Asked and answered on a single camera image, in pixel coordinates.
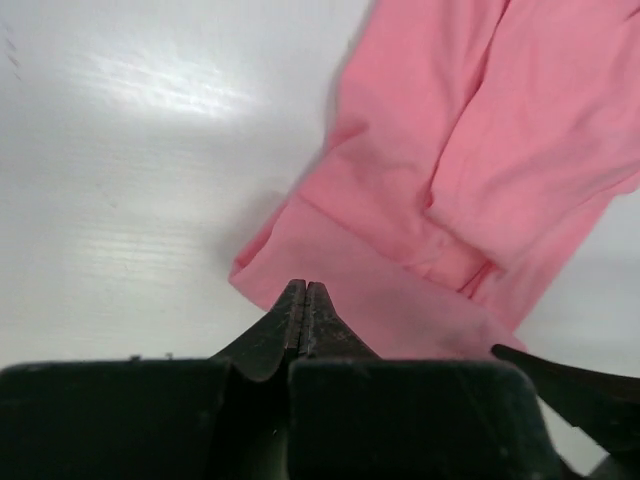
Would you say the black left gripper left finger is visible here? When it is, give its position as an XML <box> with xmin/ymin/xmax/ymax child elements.
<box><xmin>1</xmin><ymin>280</ymin><xmax>306</xmax><ymax>479</ymax></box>

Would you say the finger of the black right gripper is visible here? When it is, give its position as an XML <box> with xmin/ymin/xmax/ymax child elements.
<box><xmin>491</xmin><ymin>344</ymin><xmax>639</xmax><ymax>479</ymax></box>

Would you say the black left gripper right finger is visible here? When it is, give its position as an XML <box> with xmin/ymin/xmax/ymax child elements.
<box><xmin>287</xmin><ymin>283</ymin><xmax>565</xmax><ymax>479</ymax></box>

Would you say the pink t-shirt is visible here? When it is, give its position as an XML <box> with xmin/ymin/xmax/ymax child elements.
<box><xmin>229</xmin><ymin>1</ymin><xmax>639</xmax><ymax>359</ymax></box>

